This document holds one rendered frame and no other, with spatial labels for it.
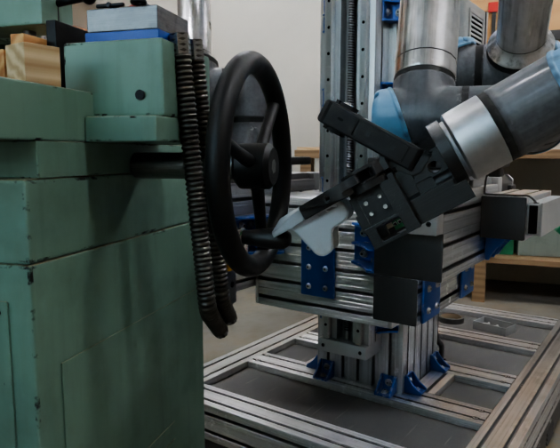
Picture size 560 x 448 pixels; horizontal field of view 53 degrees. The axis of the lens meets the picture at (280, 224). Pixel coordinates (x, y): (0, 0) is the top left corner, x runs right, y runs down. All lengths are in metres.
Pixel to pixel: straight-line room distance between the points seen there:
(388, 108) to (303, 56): 3.48
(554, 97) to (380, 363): 1.04
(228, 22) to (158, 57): 3.73
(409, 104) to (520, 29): 0.44
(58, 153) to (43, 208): 0.07
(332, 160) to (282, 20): 2.94
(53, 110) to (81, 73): 0.09
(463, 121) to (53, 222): 0.44
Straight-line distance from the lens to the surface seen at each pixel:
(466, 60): 1.17
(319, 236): 0.60
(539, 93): 0.57
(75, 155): 0.70
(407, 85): 0.69
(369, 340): 1.40
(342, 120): 0.59
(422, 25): 0.73
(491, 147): 0.57
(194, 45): 0.75
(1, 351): 0.69
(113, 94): 0.72
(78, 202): 0.70
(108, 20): 0.75
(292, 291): 1.33
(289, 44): 4.20
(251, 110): 1.40
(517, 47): 1.11
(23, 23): 0.88
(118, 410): 0.82
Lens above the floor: 0.83
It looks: 7 degrees down
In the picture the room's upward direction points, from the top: straight up
